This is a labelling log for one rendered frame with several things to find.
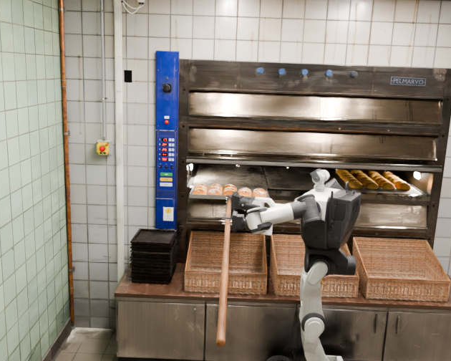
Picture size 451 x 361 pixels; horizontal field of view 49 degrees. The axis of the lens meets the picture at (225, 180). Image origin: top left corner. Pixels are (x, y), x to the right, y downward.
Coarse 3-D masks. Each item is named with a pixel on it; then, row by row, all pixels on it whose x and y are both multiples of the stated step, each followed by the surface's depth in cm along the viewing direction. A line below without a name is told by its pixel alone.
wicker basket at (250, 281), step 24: (192, 240) 372; (216, 240) 371; (240, 240) 371; (264, 240) 364; (192, 264) 371; (216, 264) 371; (240, 264) 371; (264, 264) 346; (192, 288) 332; (216, 288) 332; (240, 288) 332; (264, 288) 332
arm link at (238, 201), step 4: (236, 192) 329; (232, 196) 328; (236, 196) 326; (240, 196) 325; (244, 196) 325; (232, 200) 328; (236, 200) 326; (240, 200) 325; (244, 200) 322; (232, 204) 329; (236, 204) 327; (240, 204) 323; (244, 204) 321; (232, 208) 330; (236, 208) 331; (240, 208) 327; (244, 208) 322
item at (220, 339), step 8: (224, 240) 256; (224, 248) 245; (224, 256) 234; (224, 264) 225; (224, 272) 216; (224, 280) 209; (224, 288) 202; (224, 296) 195; (224, 304) 188; (224, 312) 183; (224, 320) 177; (224, 328) 172; (224, 336) 168; (224, 344) 165
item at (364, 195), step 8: (272, 192) 368; (280, 192) 368; (288, 192) 368; (296, 192) 368; (304, 192) 368; (360, 192) 372; (392, 200) 368; (400, 200) 368; (408, 200) 368; (416, 200) 368; (424, 200) 368
